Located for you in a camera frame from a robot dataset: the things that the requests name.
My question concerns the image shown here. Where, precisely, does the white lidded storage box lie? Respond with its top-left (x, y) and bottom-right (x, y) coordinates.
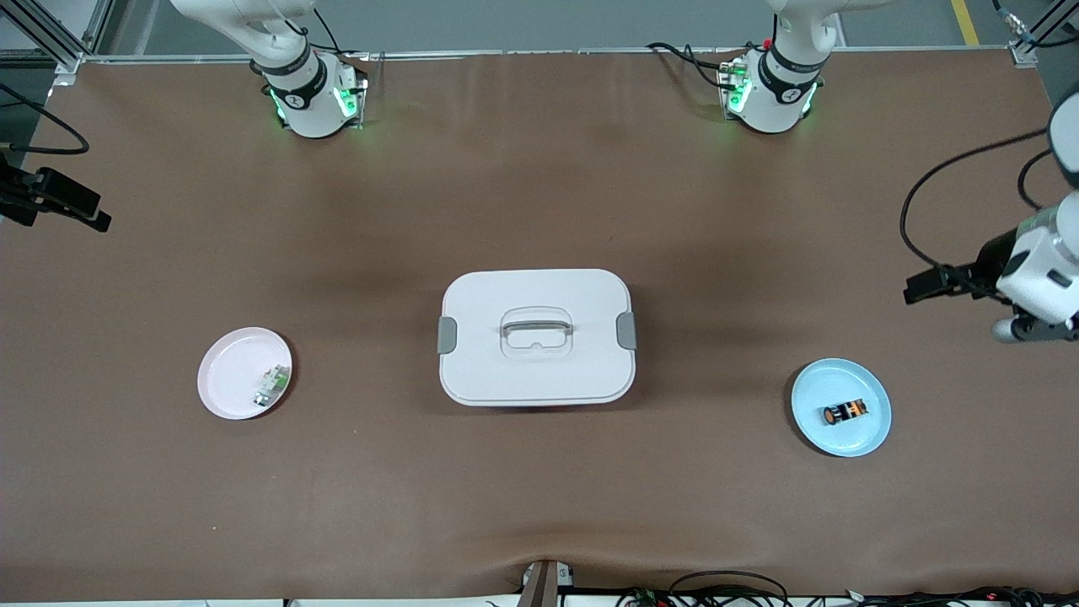
top-left (436, 268), bottom-right (639, 409)

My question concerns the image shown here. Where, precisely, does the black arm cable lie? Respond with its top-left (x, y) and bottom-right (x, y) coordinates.
top-left (899, 126), bottom-right (1056, 279)
top-left (0, 83), bottom-right (90, 156)

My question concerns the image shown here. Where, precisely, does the black cable bundle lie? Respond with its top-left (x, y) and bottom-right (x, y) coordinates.
top-left (615, 570), bottom-right (1079, 607)

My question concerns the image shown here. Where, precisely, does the brown table mat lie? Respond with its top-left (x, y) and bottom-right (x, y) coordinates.
top-left (0, 49), bottom-right (1079, 601)

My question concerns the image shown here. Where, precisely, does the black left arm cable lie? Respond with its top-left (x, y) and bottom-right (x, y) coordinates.
top-left (899, 126), bottom-right (1056, 279)

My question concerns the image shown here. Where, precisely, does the metal table edge clamp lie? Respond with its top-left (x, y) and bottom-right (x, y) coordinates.
top-left (521, 559), bottom-right (576, 607)

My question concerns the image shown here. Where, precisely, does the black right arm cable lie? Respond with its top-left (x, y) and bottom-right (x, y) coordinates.
top-left (0, 83), bottom-right (90, 156)

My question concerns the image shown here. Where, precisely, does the black base power cable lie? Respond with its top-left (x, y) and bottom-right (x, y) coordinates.
top-left (310, 7), bottom-right (372, 62)
top-left (646, 40), bottom-right (727, 90)

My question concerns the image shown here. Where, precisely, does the aluminium frame post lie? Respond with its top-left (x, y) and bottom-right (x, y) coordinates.
top-left (0, 0), bottom-right (115, 77)
top-left (991, 0), bottom-right (1079, 68)

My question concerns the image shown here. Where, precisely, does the blue round plate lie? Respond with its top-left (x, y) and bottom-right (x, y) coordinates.
top-left (790, 357), bottom-right (893, 459)

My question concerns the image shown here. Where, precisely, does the silver table edge rail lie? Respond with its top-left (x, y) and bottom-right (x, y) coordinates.
top-left (80, 46), bottom-right (1017, 65)

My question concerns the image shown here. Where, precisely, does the pink round plate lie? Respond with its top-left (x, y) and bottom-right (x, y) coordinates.
top-left (196, 326), bottom-right (294, 422)

